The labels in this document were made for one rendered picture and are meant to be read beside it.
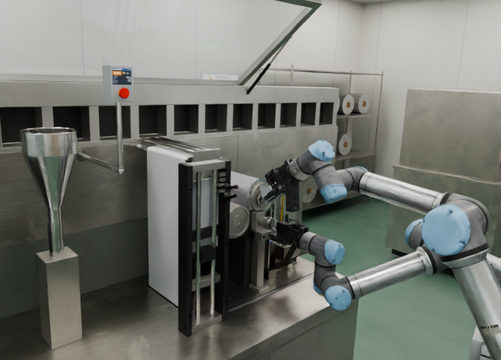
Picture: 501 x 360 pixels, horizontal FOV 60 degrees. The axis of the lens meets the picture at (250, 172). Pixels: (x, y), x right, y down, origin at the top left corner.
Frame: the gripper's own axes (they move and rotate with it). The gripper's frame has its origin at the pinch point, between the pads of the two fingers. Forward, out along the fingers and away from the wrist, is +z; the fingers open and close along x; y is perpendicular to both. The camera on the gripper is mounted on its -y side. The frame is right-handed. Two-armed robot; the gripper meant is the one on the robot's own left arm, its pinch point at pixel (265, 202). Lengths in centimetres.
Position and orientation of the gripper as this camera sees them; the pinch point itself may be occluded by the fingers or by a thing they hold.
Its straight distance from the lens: 159.8
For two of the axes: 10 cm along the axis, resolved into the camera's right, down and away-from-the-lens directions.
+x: -7.4, 1.2, -6.7
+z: -5.4, 4.8, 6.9
